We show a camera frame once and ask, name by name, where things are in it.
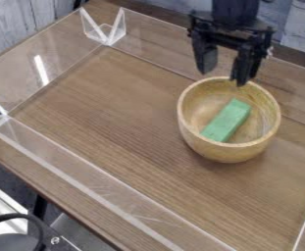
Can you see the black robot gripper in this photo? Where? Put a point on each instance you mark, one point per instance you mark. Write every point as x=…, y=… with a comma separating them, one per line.
x=230, y=25

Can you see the green rectangular block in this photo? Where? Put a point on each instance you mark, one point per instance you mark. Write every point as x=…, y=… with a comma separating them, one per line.
x=226, y=121

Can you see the brown wooden bowl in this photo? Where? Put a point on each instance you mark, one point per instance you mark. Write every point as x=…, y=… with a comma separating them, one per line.
x=200, y=102

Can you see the white box with blue mark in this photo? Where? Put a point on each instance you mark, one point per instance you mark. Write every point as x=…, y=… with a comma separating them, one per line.
x=293, y=34

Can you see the black table leg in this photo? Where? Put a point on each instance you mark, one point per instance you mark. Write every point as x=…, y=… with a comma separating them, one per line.
x=38, y=207

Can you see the clear acrylic corner bracket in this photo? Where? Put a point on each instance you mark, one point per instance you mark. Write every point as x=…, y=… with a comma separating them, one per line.
x=104, y=34

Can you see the clear acrylic front wall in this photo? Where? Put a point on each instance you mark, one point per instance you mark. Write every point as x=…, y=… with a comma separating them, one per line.
x=120, y=214

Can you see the grey metal base plate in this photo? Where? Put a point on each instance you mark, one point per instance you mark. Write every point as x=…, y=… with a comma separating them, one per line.
x=65, y=235

